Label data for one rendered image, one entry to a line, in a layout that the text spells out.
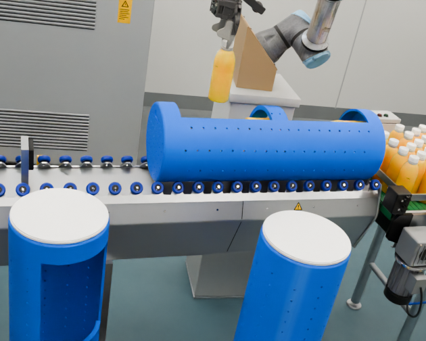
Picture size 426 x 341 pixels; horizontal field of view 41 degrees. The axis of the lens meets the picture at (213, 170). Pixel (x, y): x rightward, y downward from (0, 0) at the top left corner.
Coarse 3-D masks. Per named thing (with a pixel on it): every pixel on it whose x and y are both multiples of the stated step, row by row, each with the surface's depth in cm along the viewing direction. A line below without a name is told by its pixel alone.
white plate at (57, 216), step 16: (32, 192) 172; (48, 192) 173; (64, 192) 174; (80, 192) 176; (16, 208) 163; (32, 208) 164; (48, 208) 166; (64, 208) 167; (80, 208) 168; (96, 208) 169; (16, 224) 157; (32, 224) 158; (48, 224) 159; (64, 224) 160; (80, 224) 161; (96, 224) 163; (48, 240) 153; (64, 240) 154; (80, 240) 156
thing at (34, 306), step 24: (24, 240) 154; (96, 240) 160; (24, 264) 158; (48, 264) 156; (72, 264) 190; (96, 264) 184; (24, 288) 162; (48, 288) 194; (72, 288) 195; (96, 288) 188; (24, 312) 166; (48, 312) 199; (72, 312) 200; (96, 312) 191; (24, 336) 171; (48, 336) 205; (72, 336) 206; (96, 336) 183
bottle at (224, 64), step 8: (224, 48) 184; (232, 48) 186; (216, 56) 186; (224, 56) 185; (232, 56) 185; (216, 64) 186; (224, 64) 185; (232, 64) 186; (216, 72) 187; (224, 72) 187; (232, 72) 188; (216, 80) 188; (224, 80) 188; (216, 88) 190; (224, 88) 190; (208, 96) 193; (216, 96) 191; (224, 96) 191
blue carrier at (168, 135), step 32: (160, 128) 193; (192, 128) 193; (224, 128) 196; (256, 128) 200; (288, 128) 205; (320, 128) 209; (352, 128) 214; (160, 160) 194; (192, 160) 194; (224, 160) 198; (256, 160) 202; (288, 160) 206; (320, 160) 210; (352, 160) 214
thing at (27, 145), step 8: (24, 136) 192; (24, 144) 187; (32, 144) 189; (24, 152) 185; (32, 152) 186; (24, 160) 186; (32, 160) 188; (24, 168) 188; (32, 168) 189; (24, 176) 189
